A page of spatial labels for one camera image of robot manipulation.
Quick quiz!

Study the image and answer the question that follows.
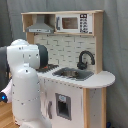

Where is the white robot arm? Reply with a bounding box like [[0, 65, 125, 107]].
[[0, 39, 52, 128]]

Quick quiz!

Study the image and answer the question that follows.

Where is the wooden toy kitchen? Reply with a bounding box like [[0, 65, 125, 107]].
[[22, 10, 115, 128]]

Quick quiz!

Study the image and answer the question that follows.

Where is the small metal pot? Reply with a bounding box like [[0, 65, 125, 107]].
[[61, 70, 78, 77]]

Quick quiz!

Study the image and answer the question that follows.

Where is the toy microwave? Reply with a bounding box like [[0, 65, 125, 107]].
[[56, 14, 93, 34]]

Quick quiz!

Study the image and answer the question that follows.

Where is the black toy faucet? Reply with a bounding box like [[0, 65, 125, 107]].
[[77, 50, 95, 70]]

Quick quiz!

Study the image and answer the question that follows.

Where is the toy fridge dispenser door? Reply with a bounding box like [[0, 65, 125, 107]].
[[44, 88, 84, 128]]

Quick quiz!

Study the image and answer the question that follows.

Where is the grey range hood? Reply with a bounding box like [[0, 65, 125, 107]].
[[26, 15, 54, 33]]

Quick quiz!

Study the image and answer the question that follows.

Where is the grey toy sink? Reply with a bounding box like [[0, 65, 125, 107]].
[[53, 67, 93, 81]]

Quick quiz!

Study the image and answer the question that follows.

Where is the black toy stovetop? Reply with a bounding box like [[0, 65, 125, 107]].
[[37, 64, 59, 73]]

